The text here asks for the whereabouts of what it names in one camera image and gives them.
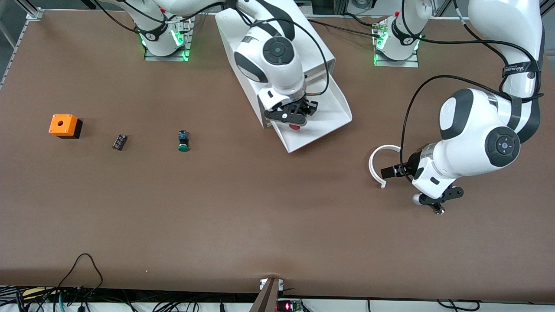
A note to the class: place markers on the silver clamp bracket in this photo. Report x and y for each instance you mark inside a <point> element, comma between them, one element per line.
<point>282,284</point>

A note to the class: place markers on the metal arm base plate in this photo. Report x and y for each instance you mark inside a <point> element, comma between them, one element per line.
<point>151,57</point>
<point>412,64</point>

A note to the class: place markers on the white curved plastic arc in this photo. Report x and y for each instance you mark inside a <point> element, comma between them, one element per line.
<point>371,167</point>

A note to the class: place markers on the red push button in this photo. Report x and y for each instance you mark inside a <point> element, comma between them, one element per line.
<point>295,127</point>

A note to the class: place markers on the small dark contact block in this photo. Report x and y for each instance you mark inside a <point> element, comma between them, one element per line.
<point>120,142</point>

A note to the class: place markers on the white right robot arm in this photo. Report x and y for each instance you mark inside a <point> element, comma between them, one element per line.
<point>277,52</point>

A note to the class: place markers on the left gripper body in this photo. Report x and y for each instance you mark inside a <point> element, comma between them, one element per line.
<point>412,167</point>

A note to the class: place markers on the brown camera stand bar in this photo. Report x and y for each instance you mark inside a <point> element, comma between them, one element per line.
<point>264,299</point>

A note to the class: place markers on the black capped metal switch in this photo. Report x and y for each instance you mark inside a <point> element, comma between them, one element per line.
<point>440,210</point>

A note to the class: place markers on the white drawer cabinet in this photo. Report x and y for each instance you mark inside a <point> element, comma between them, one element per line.
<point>313,54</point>

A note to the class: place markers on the green push button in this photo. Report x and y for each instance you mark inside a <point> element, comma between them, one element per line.
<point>183,142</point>

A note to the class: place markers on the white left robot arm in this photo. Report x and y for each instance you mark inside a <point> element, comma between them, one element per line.
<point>477,117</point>

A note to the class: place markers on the aluminium frame profile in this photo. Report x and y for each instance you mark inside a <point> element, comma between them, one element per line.
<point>34,14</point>

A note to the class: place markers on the small device with red display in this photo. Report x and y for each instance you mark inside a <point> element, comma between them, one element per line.
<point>288,306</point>

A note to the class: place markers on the orange box with black base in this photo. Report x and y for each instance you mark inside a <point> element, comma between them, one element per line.
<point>63,125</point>

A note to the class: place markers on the white plastic drawer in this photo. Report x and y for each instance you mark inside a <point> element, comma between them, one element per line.
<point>329,117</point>

